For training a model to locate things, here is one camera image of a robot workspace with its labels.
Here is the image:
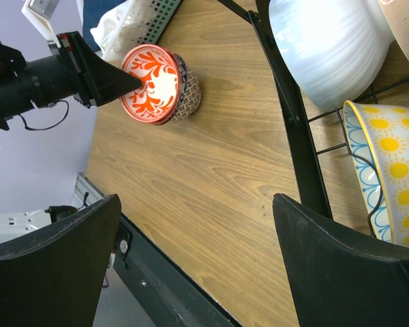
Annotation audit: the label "yellow sun patterned bowl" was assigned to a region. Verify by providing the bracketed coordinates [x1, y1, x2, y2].
[342, 101, 409, 246]

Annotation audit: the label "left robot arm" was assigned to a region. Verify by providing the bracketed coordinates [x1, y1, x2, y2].
[0, 31, 142, 326]

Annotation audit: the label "blue white patterned bowl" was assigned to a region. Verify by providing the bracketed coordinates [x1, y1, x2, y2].
[164, 53, 189, 124]

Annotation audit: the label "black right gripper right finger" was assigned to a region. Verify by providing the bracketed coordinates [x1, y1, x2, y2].
[273, 193, 409, 326]

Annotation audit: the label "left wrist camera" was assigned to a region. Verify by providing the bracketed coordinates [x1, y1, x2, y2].
[21, 0, 60, 46]

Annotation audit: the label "brown patterned bowl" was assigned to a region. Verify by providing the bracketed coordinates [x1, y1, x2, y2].
[170, 65, 202, 123]

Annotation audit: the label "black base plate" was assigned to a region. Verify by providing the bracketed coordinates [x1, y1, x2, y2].
[113, 215, 241, 326]

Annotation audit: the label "orange white floral bowl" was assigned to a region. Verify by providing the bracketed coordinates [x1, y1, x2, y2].
[120, 44, 181, 124]

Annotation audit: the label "white ribbed bowl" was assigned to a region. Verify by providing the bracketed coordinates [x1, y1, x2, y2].
[269, 0, 395, 111]

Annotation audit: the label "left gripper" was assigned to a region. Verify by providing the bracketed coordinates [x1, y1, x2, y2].
[16, 31, 140, 108]

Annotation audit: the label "aluminium frame rail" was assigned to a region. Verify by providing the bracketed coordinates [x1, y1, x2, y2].
[72, 172, 104, 210]

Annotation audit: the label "beige bowl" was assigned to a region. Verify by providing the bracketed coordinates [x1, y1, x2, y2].
[378, 0, 409, 62]

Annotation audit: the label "white cloth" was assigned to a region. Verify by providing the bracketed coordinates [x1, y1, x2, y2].
[90, 1, 142, 62]

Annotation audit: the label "navy blue clothes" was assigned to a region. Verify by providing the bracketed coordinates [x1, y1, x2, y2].
[77, 0, 124, 52]

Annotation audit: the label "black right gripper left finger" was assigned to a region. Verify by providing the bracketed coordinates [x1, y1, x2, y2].
[0, 194, 121, 326]

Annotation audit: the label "black wire dish rack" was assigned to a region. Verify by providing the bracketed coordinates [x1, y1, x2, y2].
[217, 0, 409, 239]

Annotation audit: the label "white laundry basket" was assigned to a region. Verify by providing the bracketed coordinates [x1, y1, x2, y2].
[117, 1, 182, 45]

